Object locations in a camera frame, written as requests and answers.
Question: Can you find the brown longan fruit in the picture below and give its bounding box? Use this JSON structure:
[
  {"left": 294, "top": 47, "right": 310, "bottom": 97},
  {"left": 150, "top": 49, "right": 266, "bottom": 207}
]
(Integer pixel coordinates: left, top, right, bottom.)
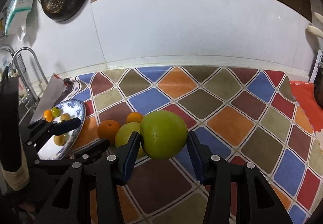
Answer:
[
  {"left": 60, "top": 113, "right": 71, "bottom": 122},
  {"left": 54, "top": 134, "right": 66, "bottom": 146}
]

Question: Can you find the red foam mat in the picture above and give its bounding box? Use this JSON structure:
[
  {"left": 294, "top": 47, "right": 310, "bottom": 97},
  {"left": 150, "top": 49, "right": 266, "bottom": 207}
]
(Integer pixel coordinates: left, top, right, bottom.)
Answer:
[{"left": 290, "top": 81, "right": 323, "bottom": 132}]

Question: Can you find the white pan handle upper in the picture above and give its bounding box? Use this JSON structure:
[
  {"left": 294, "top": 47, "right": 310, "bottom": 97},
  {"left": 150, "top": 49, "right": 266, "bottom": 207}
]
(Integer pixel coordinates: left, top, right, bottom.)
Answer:
[{"left": 314, "top": 12, "right": 323, "bottom": 24}]

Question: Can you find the chrome kitchen faucet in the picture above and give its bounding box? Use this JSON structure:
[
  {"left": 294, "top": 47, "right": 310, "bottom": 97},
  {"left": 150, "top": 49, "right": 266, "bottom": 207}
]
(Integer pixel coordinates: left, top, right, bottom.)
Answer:
[{"left": 1, "top": 44, "right": 39, "bottom": 109}]

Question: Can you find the white pan handle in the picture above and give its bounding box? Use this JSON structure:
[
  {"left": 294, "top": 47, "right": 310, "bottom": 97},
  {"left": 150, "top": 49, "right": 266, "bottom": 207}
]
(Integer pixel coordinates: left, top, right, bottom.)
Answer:
[
  {"left": 314, "top": 12, "right": 323, "bottom": 24},
  {"left": 307, "top": 25, "right": 323, "bottom": 39}
]

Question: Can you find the blue white porcelain plate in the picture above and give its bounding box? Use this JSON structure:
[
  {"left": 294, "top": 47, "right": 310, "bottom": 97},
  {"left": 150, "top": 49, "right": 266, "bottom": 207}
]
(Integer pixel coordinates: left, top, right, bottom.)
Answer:
[{"left": 38, "top": 99, "right": 86, "bottom": 159}]

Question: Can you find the green tomato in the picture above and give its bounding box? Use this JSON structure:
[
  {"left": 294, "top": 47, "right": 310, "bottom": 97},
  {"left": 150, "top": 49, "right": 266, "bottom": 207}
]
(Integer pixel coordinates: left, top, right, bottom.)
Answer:
[{"left": 51, "top": 107, "right": 61, "bottom": 118}]

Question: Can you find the orange tangerine back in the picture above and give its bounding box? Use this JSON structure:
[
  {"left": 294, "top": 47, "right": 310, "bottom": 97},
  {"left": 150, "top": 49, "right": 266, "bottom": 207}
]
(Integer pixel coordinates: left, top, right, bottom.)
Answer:
[{"left": 97, "top": 120, "right": 121, "bottom": 145}]

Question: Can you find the white pan handle lower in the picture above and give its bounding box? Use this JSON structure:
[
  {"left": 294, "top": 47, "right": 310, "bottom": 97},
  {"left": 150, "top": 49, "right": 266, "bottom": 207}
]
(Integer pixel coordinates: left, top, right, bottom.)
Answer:
[{"left": 307, "top": 25, "right": 323, "bottom": 39}]

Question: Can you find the yellow-green apple back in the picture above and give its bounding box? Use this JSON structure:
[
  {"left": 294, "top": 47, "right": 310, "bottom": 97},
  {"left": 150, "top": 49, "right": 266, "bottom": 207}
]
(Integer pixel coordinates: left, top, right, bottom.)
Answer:
[{"left": 115, "top": 122, "right": 141, "bottom": 148}]

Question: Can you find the large orange tangerine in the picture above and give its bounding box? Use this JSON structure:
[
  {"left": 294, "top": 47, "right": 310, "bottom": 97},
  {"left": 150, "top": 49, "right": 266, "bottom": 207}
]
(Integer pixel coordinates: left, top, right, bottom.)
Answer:
[{"left": 43, "top": 109, "right": 54, "bottom": 122}]

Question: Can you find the colourful diamond pattern mat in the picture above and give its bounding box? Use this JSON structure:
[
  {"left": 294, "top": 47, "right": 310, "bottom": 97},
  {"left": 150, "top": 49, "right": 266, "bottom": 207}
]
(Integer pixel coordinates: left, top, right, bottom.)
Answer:
[{"left": 63, "top": 66, "right": 322, "bottom": 223}]

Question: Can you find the thin gooseneck water tap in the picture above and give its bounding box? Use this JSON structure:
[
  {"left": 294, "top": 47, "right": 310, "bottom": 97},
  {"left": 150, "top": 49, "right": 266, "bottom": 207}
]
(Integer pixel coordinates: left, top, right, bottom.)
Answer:
[{"left": 13, "top": 47, "right": 48, "bottom": 87}]

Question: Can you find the steel pot rack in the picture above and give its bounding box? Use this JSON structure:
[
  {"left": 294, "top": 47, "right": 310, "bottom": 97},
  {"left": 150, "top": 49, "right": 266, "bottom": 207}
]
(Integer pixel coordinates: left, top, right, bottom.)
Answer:
[{"left": 309, "top": 50, "right": 323, "bottom": 109}]

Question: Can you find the green apple front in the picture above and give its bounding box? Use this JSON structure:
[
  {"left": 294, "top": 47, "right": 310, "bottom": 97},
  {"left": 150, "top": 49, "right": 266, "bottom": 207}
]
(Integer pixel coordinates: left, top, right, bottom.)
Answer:
[{"left": 140, "top": 110, "right": 188, "bottom": 159}]

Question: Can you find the small orange behind apple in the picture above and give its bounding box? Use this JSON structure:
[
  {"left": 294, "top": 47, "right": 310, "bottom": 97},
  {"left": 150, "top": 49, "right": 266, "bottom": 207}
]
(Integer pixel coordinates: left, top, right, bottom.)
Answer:
[{"left": 126, "top": 112, "right": 144, "bottom": 123}]

